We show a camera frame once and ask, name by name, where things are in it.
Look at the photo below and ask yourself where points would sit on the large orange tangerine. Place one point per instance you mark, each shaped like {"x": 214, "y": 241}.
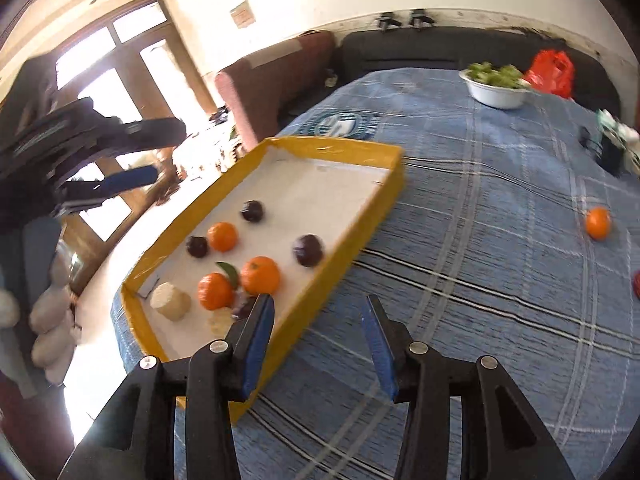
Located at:
{"x": 260, "y": 275}

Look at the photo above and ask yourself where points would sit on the black square box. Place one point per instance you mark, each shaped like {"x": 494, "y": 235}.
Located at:
{"x": 612, "y": 155}

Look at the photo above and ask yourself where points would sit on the yellow cardboard tray box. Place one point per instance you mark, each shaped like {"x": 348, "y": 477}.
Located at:
{"x": 320, "y": 180}

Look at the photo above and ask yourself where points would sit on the green leafy vegetables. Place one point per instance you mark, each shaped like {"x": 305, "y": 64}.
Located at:
{"x": 495, "y": 75}

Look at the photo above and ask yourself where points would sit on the black device on sofa back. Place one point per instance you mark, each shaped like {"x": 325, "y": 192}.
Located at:
{"x": 388, "y": 21}
{"x": 421, "y": 16}

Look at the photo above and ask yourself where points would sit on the white work gloves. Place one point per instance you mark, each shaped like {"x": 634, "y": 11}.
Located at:
{"x": 631, "y": 137}

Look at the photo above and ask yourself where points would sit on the orange tangerine with leaf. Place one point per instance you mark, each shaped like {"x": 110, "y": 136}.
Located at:
{"x": 215, "y": 292}

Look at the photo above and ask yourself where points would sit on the brown upholstered chair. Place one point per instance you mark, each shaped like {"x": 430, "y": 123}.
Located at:
{"x": 260, "y": 95}

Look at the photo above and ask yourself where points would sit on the wooden glazed door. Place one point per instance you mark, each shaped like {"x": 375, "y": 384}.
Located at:
{"x": 175, "y": 55}

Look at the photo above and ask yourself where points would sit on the large dark purple plum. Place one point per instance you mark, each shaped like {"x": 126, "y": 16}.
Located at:
{"x": 307, "y": 250}

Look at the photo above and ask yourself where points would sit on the small black card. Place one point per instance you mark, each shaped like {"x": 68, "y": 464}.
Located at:
{"x": 585, "y": 137}

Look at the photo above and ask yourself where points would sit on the small dark purple plum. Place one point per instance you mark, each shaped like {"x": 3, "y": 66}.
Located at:
{"x": 242, "y": 308}
{"x": 252, "y": 211}
{"x": 197, "y": 246}

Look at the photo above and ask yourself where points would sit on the small orange tangerine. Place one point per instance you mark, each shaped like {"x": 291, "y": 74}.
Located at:
{"x": 598, "y": 222}
{"x": 222, "y": 236}

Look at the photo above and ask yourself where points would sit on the black sofa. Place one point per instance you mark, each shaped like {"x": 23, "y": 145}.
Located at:
{"x": 400, "y": 52}

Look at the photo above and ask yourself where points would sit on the wrinkled red date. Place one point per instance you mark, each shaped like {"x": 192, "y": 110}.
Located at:
{"x": 636, "y": 285}

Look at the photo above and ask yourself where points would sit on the red plastic bag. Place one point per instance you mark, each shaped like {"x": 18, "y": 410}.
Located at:
{"x": 550, "y": 72}

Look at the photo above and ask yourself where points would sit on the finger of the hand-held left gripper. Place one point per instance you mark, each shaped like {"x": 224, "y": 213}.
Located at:
{"x": 125, "y": 180}
{"x": 150, "y": 132}

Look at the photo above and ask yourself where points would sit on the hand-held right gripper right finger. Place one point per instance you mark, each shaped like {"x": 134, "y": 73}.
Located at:
{"x": 380, "y": 345}

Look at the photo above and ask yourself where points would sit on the pale sugarcane chunk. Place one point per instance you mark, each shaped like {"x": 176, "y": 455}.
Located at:
{"x": 171, "y": 301}
{"x": 220, "y": 321}

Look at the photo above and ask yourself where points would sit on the person's left hand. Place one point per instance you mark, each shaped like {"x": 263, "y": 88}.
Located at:
{"x": 52, "y": 330}

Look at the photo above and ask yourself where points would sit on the white bowl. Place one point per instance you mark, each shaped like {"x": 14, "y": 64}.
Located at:
{"x": 497, "y": 97}

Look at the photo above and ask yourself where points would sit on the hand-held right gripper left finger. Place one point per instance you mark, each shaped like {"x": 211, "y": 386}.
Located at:
{"x": 257, "y": 340}

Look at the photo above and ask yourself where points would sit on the paper wall note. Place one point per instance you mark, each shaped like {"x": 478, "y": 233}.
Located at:
{"x": 243, "y": 14}

